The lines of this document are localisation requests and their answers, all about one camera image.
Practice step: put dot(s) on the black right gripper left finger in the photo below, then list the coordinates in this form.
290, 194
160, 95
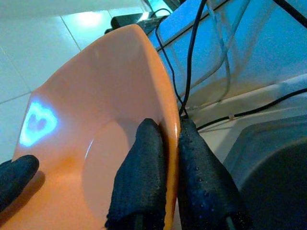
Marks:
141, 172

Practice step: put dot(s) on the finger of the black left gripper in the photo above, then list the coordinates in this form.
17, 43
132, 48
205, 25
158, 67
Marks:
14, 175

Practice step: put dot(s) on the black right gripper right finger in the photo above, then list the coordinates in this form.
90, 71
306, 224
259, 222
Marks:
204, 187

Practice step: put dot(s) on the orange plastic bowl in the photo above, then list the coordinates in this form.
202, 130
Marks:
96, 95

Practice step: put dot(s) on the stainless steel sink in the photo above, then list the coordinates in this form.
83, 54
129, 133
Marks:
275, 179

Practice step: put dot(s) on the black power strip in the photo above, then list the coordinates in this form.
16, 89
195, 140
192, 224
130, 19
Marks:
124, 20

